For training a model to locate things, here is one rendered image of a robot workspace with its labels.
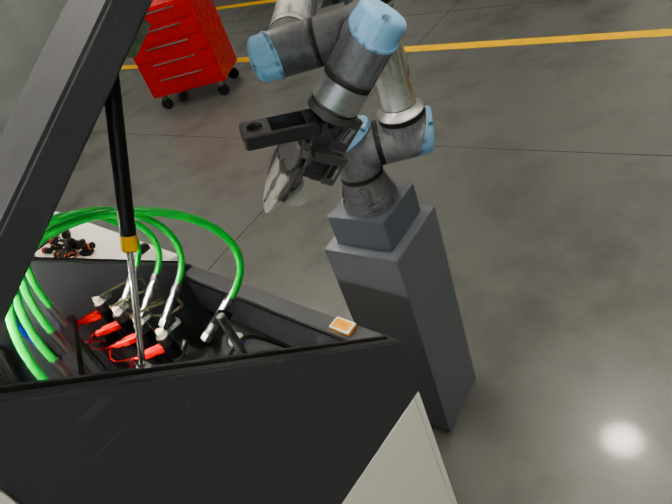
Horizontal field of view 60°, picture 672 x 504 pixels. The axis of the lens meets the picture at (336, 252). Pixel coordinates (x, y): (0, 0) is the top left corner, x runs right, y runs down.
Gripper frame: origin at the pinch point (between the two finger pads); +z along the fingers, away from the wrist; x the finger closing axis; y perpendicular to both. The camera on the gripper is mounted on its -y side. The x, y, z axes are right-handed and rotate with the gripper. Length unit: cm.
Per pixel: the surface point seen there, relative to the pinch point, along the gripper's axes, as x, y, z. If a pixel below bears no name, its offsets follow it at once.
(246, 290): 18.5, 17.8, 38.5
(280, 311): 6.9, 20.5, 32.3
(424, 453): -25, 51, 40
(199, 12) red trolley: 401, 104, 112
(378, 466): -29, 34, 36
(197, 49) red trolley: 393, 111, 139
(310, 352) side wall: -21.0, 7.3, 11.3
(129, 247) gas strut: -20.3, -25.2, -5.1
